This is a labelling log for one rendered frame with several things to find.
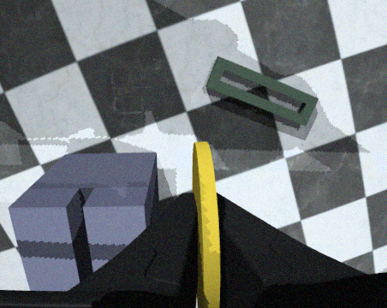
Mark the gold coin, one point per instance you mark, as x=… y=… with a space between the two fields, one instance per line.
x=205 y=195

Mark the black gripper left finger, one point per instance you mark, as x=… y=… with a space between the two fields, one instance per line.
x=159 y=269

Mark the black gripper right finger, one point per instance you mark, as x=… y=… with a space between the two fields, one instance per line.
x=262 y=267

